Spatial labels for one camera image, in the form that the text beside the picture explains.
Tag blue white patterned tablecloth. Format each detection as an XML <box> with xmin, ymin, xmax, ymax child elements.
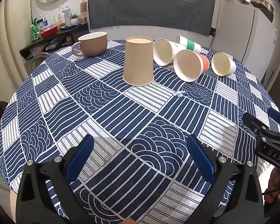
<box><xmin>0</xmin><ymin>40</ymin><xmax>280</xmax><ymax>223</ymax></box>

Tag white yellow-rim paper cup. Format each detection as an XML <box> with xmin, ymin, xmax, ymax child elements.
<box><xmin>211</xmin><ymin>52</ymin><xmax>236</xmax><ymax>76</ymax></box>

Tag small potted plant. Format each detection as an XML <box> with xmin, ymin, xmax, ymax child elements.
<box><xmin>71</xmin><ymin>14</ymin><xmax>79</xmax><ymax>25</ymax></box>

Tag green plastic bottle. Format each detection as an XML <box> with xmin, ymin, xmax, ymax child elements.
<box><xmin>31</xmin><ymin>18</ymin><xmax>40</xmax><ymax>41</ymax></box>

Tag white orange paper cup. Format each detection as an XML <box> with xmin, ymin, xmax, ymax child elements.
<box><xmin>173</xmin><ymin>50</ymin><xmax>209</xmax><ymax>83</ymax></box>

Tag red bowl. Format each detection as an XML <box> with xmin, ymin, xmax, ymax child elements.
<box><xmin>40</xmin><ymin>25</ymin><xmax>58</xmax><ymax>38</ymax></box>

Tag brown kraft paper cup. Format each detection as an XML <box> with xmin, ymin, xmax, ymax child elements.
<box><xmin>123</xmin><ymin>36</ymin><xmax>154</xmax><ymax>86</ymax></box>

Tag white green paper cup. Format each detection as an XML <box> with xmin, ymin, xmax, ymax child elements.
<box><xmin>176</xmin><ymin>34</ymin><xmax>201</xmax><ymax>54</ymax></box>

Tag operator hand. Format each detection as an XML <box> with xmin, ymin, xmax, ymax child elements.
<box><xmin>264</xmin><ymin>167</ymin><xmax>280</xmax><ymax>204</ymax></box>

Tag dark side shelf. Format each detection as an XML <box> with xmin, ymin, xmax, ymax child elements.
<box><xmin>20</xmin><ymin>23</ymin><xmax>89</xmax><ymax>61</ymax></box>

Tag wooden brush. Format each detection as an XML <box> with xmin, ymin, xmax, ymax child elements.
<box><xmin>80</xmin><ymin>0</ymin><xmax>87</xmax><ymax>14</ymax></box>

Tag beige ceramic mug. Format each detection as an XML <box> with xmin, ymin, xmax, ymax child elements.
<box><xmin>72</xmin><ymin>31</ymin><xmax>108</xmax><ymax>57</ymax></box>

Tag metal cooking pot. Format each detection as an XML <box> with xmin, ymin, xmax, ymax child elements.
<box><xmin>250</xmin><ymin>0</ymin><xmax>274</xmax><ymax>13</ymax></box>

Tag white cup pink hearts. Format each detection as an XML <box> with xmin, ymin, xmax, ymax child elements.
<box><xmin>153</xmin><ymin>38</ymin><xmax>186</xmax><ymax>66</ymax></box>

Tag white refrigerator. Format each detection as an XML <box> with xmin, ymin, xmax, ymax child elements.
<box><xmin>212</xmin><ymin>0</ymin><xmax>278</xmax><ymax>80</ymax></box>

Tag small clear plastic scrap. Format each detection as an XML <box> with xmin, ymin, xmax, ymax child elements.
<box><xmin>173</xmin><ymin>91</ymin><xmax>186</xmax><ymax>98</ymax></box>

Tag dark grey covered television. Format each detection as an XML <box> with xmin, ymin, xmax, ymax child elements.
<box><xmin>88</xmin><ymin>0</ymin><xmax>215</xmax><ymax>36</ymax></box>

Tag white spray bottle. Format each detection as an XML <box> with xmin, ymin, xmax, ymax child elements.
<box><xmin>64</xmin><ymin>5</ymin><xmax>71</xmax><ymax>24</ymax></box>

